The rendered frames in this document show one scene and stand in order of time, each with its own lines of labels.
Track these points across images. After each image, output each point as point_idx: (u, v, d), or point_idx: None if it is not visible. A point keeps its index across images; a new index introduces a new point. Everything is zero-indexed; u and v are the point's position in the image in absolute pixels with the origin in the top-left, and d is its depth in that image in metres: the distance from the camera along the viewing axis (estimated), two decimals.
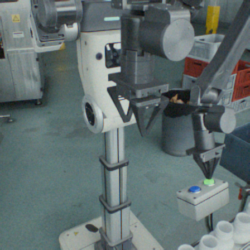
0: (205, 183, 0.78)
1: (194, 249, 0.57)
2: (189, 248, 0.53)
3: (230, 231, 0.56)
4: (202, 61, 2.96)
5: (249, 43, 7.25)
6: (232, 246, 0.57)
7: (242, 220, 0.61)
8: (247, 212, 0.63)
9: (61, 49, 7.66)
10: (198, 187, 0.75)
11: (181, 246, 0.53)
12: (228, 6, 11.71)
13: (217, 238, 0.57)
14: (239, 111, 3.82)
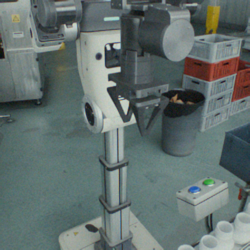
0: (205, 183, 0.77)
1: (194, 249, 0.57)
2: (189, 248, 0.53)
3: (230, 231, 0.56)
4: (202, 61, 2.96)
5: (249, 43, 7.25)
6: (232, 246, 0.57)
7: (243, 220, 0.61)
8: (247, 212, 0.63)
9: (61, 49, 7.66)
10: (198, 187, 0.75)
11: (181, 246, 0.53)
12: (228, 6, 11.71)
13: (217, 238, 0.57)
14: (239, 111, 3.82)
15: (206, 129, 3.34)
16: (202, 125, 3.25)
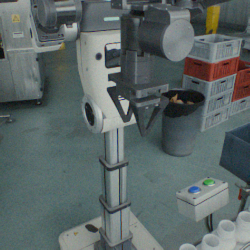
0: (205, 183, 0.77)
1: (197, 246, 0.57)
2: (190, 246, 0.53)
3: (234, 229, 0.56)
4: (202, 61, 2.96)
5: (249, 43, 7.25)
6: (235, 243, 0.58)
7: (246, 220, 0.61)
8: None
9: (61, 49, 7.66)
10: (198, 187, 0.75)
11: (182, 246, 0.53)
12: (228, 6, 11.71)
13: (221, 238, 0.57)
14: (239, 111, 3.82)
15: (206, 129, 3.34)
16: (202, 125, 3.25)
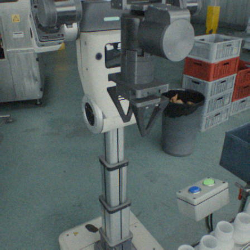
0: (205, 183, 0.77)
1: (194, 249, 0.57)
2: (189, 248, 0.53)
3: (231, 231, 0.56)
4: (202, 61, 2.96)
5: (249, 43, 7.25)
6: (232, 245, 0.57)
7: (243, 221, 0.61)
8: (248, 213, 0.63)
9: (61, 49, 7.66)
10: (198, 187, 0.75)
11: (181, 246, 0.53)
12: (228, 6, 11.71)
13: (218, 238, 0.57)
14: (239, 111, 3.82)
15: (206, 129, 3.34)
16: (202, 125, 3.25)
